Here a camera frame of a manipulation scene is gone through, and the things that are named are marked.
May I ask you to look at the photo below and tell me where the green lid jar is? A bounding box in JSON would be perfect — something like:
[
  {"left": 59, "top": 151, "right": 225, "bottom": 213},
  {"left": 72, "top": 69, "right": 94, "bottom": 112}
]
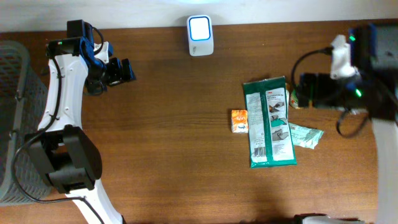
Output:
[{"left": 289, "top": 85, "right": 300, "bottom": 109}]

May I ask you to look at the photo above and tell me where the white barcode scanner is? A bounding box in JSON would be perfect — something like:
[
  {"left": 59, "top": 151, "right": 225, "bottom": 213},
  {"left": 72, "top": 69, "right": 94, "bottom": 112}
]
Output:
[{"left": 187, "top": 15, "right": 214, "bottom": 57}]

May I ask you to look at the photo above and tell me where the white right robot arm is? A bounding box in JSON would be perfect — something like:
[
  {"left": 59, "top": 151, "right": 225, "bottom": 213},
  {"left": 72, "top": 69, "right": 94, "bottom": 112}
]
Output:
[{"left": 291, "top": 22, "right": 397, "bottom": 223}]

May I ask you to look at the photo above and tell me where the green 3M gloves package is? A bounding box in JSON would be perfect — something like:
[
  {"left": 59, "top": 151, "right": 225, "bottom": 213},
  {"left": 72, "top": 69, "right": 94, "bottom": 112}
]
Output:
[{"left": 243, "top": 77, "right": 297, "bottom": 169}]

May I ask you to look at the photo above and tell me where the light green wipes packet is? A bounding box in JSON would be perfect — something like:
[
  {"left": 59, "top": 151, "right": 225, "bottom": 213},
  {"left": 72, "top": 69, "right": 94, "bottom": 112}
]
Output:
[{"left": 289, "top": 123, "right": 324, "bottom": 149}]

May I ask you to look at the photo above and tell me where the orange tissue packet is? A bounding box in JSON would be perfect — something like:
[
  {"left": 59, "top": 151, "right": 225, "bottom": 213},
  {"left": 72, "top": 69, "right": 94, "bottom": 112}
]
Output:
[{"left": 231, "top": 110, "right": 249, "bottom": 134}]

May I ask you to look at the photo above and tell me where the grey plastic basket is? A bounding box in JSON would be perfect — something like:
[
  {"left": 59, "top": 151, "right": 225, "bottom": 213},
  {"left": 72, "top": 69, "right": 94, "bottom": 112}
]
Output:
[{"left": 1, "top": 40, "right": 48, "bottom": 207}]

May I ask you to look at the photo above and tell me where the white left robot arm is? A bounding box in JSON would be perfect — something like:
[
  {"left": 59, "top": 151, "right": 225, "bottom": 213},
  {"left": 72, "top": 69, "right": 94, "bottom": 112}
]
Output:
[{"left": 26, "top": 20, "right": 136, "bottom": 223}]

